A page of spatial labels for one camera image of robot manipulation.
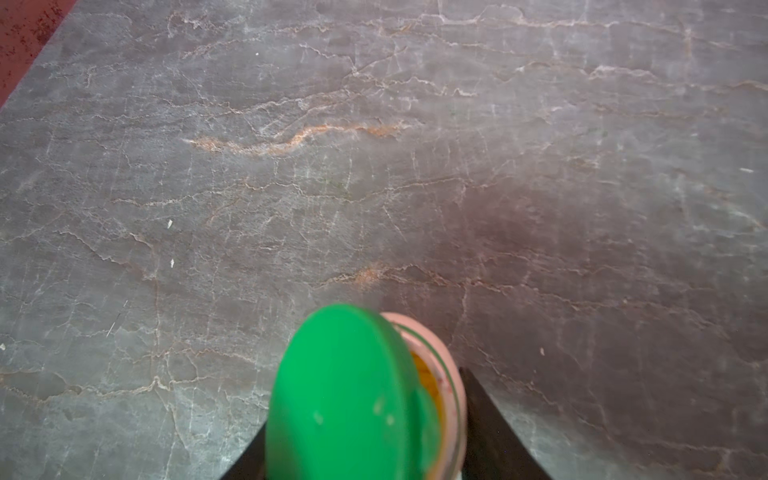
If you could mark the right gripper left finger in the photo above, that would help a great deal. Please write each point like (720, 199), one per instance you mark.
(251, 465)

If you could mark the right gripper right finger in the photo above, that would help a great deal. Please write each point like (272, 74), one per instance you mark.
(493, 449)

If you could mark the white bottle green cap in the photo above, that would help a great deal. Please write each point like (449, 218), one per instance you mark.
(360, 394)

